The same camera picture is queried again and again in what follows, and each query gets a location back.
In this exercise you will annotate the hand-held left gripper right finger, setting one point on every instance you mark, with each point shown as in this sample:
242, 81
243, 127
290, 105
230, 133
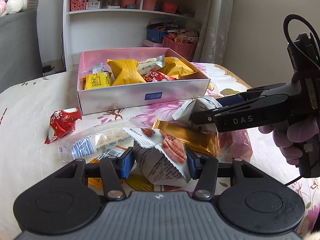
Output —
193, 165

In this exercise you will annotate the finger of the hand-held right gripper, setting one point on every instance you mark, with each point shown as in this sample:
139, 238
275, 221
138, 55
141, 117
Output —
250, 115
232, 100

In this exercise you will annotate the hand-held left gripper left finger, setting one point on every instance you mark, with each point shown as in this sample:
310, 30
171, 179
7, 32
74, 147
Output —
126, 162

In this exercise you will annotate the gold bar snack packet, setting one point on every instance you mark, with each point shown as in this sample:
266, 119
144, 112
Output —
195, 140

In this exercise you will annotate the kraft paper nut packet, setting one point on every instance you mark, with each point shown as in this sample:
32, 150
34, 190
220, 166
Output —
165, 165

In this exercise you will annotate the clear pink zip bag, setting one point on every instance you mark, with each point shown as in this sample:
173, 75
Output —
237, 142

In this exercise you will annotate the white grey snack packet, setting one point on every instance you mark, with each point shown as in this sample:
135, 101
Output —
200, 105

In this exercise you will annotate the clear rice cracker packet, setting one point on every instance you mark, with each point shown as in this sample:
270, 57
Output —
100, 137

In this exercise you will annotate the orange snack packet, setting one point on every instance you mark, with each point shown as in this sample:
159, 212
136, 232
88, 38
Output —
95, 183

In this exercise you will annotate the pink cardboard box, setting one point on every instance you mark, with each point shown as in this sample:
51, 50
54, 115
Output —
120, 100

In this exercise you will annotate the plain yellow snack packet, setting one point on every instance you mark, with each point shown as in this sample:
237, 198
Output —
175, 66

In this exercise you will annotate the puffy red snack packet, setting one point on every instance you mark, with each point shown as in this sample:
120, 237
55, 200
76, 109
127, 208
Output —
62, 122

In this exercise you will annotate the yellow snack packet black print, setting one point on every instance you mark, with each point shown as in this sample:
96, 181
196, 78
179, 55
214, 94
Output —
97, 80

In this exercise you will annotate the white bar snack packet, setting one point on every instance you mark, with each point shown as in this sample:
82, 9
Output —
150, 63

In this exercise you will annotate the large yellow ribbed snack packet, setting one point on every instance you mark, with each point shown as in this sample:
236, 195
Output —
125, 71

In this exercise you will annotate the small silver snack packet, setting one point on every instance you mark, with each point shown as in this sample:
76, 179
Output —
98, 67

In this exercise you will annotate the person's right hand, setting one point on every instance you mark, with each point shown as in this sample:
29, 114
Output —
290, 140

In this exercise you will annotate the large pink basket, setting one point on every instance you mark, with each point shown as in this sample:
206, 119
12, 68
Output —
180, 47

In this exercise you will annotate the patterned cardboard box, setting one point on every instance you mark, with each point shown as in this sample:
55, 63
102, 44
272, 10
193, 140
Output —
188, 36

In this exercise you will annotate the white lace curtain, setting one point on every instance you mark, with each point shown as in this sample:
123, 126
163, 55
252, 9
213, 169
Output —
215, 22

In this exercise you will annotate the pink step stool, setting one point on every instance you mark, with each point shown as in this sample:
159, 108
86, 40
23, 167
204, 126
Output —
151, 43

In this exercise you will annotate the blue box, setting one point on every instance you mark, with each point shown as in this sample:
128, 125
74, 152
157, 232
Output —
155, 35

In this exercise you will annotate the small red basket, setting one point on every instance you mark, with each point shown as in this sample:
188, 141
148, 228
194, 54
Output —
170, 7

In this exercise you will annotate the black power strip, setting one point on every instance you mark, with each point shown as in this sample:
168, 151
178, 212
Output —
46, 68

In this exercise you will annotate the white bookshelf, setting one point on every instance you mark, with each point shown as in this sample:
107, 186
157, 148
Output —
105, 30

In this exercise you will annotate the pink pen cup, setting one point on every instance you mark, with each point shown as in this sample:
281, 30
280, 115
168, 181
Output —
128, 0

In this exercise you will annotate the grey sofa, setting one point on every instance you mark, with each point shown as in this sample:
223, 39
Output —
17, 50

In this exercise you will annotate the white labelled box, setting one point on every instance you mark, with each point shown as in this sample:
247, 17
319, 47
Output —
93, 5

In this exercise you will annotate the small pink perforated basket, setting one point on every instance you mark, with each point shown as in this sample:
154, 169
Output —
78, 4

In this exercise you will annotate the white plush toy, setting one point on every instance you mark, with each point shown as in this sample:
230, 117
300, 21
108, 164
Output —
16, 5

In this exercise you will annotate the pink plush toy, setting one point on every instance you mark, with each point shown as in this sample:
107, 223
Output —
3, 5

